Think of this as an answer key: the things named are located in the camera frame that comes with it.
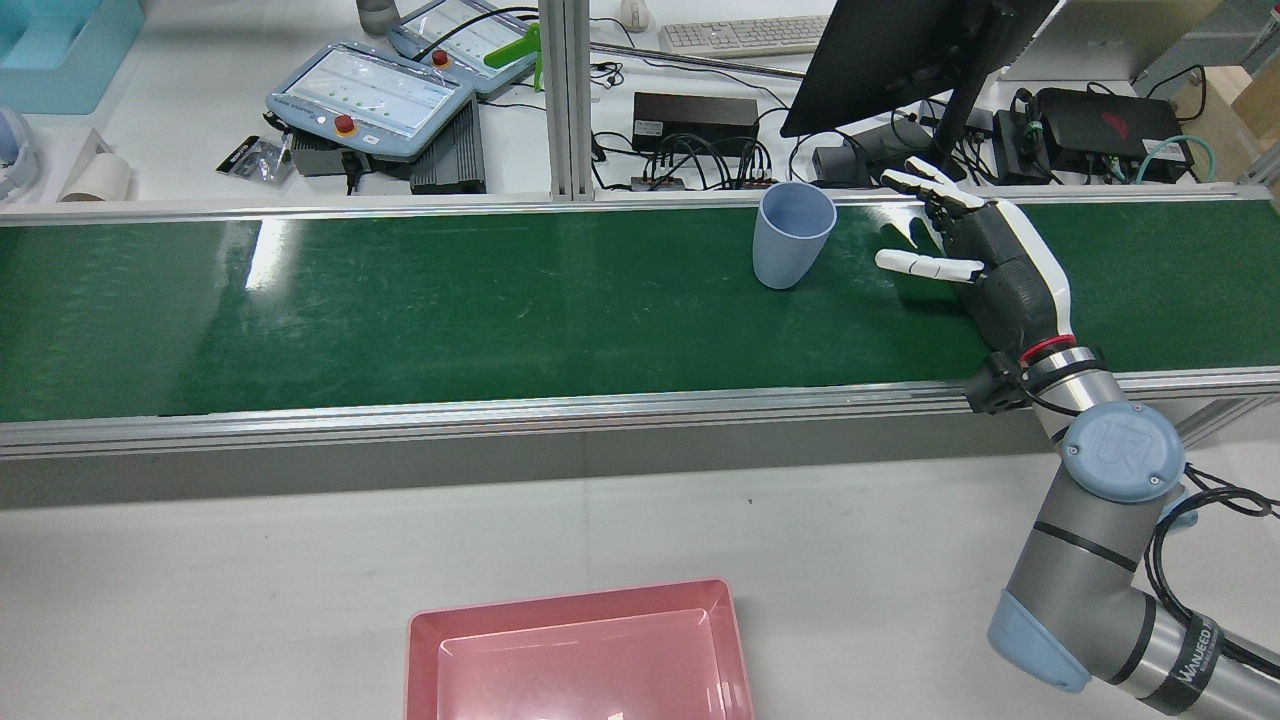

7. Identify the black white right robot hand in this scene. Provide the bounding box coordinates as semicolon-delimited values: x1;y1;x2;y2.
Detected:
875;155;1076;363

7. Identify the light blue plastic cup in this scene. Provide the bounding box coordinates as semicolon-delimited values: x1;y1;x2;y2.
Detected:
752;181;839;291

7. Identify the brown cardboard box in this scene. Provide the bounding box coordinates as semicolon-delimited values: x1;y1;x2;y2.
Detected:
1170;65;1280;181

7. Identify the black finned box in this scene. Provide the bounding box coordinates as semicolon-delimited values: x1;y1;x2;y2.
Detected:
410;95;488;195

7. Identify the pink plastic box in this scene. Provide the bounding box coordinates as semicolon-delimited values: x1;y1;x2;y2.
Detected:
405;578;756;720

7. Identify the black power adapter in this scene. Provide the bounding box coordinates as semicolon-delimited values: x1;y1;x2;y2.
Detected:
993;108;1051;186

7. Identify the black monitor stand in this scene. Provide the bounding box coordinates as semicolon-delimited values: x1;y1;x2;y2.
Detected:
850;85;996;183

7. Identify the black mini computer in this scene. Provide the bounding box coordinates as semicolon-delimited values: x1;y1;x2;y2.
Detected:
1035;87;1196;184

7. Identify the black monitor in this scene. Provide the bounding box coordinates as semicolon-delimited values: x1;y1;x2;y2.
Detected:
780;0;1061;139

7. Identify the white keyboard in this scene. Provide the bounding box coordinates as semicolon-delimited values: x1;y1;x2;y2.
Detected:
658;15;831;58

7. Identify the thin metal rod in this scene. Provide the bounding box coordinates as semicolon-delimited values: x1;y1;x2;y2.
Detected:
590;42;806;79

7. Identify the green conveyor belt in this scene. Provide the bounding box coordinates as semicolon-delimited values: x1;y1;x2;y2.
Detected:
0;195;1280;423

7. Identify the green plastic holder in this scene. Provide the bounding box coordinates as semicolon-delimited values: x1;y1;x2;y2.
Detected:
483;25;543;91

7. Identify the grey blue teach pendant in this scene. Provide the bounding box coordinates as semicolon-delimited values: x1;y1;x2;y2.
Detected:
265;38;479;163
388;0;541;98

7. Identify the black foil packet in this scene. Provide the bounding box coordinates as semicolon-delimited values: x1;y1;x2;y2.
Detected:
217;135;294;184

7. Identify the beige paper tape roll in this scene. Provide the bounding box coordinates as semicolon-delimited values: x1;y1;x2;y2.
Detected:
58;130;133;204

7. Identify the light blue plastic bin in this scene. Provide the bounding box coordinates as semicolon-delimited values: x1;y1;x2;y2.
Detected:
0;0;146;116

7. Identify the white blue round object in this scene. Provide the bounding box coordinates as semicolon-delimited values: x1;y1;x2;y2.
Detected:
0;105;41;201

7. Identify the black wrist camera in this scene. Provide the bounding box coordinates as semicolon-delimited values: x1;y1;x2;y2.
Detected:
965;352;1031;416

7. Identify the teal cable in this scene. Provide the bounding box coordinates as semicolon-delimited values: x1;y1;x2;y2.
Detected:
1140;135;1216;183

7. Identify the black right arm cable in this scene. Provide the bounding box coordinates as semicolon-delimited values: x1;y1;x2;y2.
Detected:
1145;465;1280;671

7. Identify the black switch box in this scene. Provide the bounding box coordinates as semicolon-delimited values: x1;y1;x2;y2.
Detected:
632;92;761;156

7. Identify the hub with black cables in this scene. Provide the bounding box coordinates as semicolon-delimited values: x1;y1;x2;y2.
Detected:
630;135;781;193

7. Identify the aluminium profile post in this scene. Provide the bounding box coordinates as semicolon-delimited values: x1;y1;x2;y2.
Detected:
538;0;593;201

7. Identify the aluminium conveyor side rail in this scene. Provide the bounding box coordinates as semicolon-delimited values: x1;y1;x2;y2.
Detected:
0;368;1280;463
0;183;1280;229

